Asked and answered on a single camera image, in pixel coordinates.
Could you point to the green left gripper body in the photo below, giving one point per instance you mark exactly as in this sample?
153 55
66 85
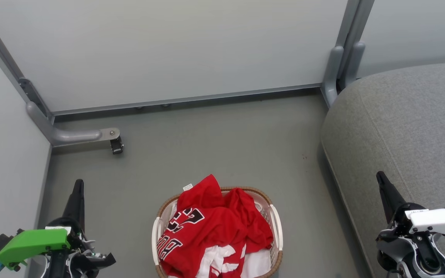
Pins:
33 243

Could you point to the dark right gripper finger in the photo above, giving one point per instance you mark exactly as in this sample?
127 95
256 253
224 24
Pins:
389 197

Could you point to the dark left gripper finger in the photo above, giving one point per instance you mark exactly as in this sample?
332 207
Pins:
76 202

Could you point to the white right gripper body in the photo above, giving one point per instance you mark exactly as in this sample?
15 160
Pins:
435 220

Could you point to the red jersey with white lettering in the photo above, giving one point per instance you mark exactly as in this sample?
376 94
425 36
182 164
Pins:
211 227

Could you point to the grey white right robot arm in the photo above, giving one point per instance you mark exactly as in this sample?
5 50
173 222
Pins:
419 258

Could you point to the grey fabric sofa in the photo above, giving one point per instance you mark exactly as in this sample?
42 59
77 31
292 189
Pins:
411 127

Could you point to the black caster wheel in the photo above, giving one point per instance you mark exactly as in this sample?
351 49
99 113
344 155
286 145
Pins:
116 145

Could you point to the white laundry basket brown rim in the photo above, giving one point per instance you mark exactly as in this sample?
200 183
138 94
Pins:
277 227

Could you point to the grey curved partition foot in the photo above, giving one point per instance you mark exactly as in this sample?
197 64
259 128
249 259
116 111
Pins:
353 63
331 73

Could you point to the white cloth basket liner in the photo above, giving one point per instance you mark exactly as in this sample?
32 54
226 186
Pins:
260 264

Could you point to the grey partition foot with bracket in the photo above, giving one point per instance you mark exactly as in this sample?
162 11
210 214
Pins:
72 135

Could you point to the grey partition bottom rail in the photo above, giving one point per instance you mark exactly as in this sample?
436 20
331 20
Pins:
187 99

